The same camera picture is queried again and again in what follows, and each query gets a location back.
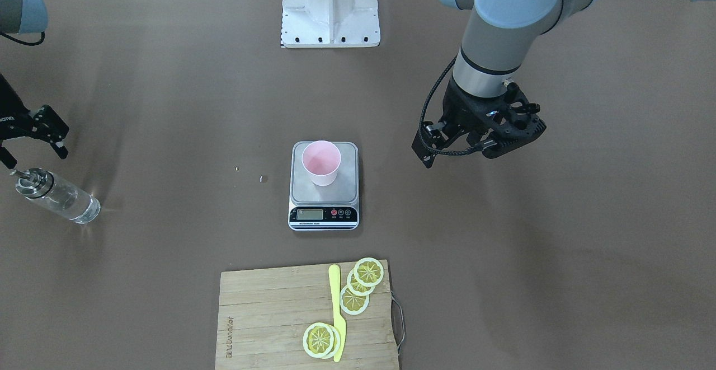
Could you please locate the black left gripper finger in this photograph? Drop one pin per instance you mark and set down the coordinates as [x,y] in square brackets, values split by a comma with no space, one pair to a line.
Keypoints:
[429,136]

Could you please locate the pink plastic cup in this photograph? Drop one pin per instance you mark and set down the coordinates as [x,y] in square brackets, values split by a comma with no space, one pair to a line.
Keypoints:
[321,160]

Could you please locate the glass sauce bottle metal spout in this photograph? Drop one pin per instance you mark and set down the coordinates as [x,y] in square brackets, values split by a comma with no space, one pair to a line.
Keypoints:
[57,195]

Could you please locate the bamboo cutting board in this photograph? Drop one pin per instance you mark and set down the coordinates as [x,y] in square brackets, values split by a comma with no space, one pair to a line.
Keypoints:
[263,314]

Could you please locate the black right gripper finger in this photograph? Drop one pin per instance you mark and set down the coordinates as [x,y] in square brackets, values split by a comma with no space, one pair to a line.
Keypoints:
[7,158]
[48,126]

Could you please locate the yellow plastic knife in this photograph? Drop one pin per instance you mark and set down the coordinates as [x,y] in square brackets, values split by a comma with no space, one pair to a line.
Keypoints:
[335,283]

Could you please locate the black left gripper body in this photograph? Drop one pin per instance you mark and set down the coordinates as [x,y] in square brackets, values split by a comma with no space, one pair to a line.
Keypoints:
[457,110]

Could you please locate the lemon slice middle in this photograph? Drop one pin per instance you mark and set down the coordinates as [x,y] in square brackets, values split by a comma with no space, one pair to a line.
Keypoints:
[356,287]

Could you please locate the digital kitchen scale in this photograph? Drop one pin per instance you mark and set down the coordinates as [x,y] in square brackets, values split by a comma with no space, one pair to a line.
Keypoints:
[332,207]

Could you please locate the lemon slice lower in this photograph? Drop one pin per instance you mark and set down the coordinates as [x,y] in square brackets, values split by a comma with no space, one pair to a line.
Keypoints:
[352,304]

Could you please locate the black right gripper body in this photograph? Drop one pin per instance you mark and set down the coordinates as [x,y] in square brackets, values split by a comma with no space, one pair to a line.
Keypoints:
[12,124]

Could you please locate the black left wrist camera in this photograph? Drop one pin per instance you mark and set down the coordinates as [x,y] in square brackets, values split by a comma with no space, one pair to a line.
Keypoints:
[511,121]

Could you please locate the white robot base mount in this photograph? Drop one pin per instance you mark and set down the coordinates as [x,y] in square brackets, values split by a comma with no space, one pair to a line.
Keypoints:
[330,24]

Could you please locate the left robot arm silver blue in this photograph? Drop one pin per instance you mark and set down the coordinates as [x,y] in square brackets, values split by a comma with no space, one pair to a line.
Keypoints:
[496,41]

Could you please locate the lemon slice behind front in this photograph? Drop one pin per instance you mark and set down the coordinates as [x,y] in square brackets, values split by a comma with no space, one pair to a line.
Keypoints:
[337,343]

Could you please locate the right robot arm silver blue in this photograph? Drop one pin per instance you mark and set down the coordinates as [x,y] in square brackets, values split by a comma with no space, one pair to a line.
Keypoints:
[25,22]

